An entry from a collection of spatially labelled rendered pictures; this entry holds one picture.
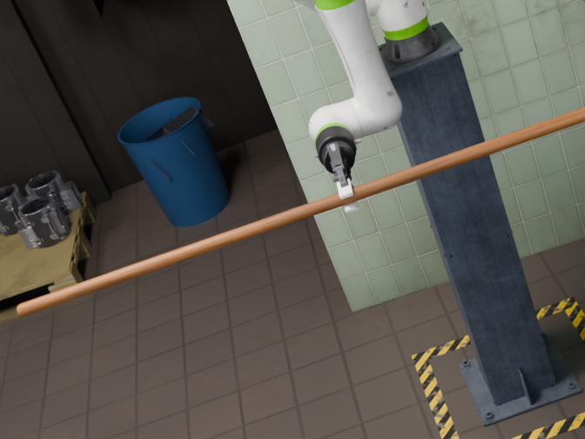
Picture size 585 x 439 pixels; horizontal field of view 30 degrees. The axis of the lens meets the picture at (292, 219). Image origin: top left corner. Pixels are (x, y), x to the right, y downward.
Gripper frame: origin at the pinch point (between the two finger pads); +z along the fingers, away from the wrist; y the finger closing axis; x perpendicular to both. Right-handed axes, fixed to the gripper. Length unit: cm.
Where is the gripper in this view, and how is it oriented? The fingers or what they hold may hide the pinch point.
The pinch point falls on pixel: (347, 195)
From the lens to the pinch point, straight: 241.1
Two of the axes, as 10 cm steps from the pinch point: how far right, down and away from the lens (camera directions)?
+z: 0.8, 5.1, -8.6
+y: 3.4, 8.0, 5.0
